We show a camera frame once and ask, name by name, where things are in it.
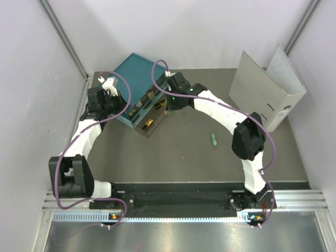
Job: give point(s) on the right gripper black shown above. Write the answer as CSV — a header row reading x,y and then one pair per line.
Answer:
x,y
171,106

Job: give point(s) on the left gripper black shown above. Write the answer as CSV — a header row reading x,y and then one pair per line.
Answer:
x,y
122,103

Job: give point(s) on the gold black lipstick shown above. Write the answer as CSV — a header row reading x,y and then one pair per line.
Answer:
x,y
160,104
147,124

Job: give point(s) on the clear drawer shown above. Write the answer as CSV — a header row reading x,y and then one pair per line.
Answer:
x,y
142,90
156,114

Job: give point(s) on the teal drawer organizer box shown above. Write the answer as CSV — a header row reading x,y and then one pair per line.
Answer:
x,y
138,67

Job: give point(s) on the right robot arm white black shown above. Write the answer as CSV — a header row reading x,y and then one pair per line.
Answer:
x,y
248,138

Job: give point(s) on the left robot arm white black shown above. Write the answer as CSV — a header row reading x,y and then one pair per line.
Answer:
x,y
70,173

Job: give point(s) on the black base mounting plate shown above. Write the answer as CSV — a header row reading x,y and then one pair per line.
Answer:
x,y
225,195

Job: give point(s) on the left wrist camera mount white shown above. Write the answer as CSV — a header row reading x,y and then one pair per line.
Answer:
x,y
109,85

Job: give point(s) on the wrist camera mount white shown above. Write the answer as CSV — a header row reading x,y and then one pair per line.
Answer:
x,y
109,85
168,73

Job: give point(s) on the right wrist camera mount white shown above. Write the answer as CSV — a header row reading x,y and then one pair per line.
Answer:
x,y
168,73

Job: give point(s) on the grey ring binder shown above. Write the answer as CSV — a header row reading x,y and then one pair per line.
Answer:
x,y
272,92

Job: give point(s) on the aluminium rail frame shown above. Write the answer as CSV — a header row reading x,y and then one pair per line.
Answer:
x,y
287,200

